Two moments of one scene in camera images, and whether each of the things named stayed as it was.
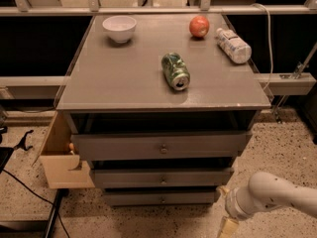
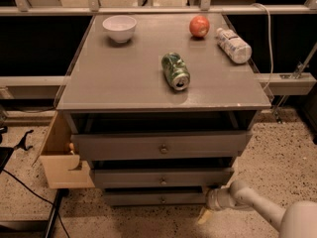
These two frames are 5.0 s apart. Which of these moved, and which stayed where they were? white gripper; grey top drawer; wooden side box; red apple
Moved: white gripper
Stayed: wooden side box; red apple; grey top drawer
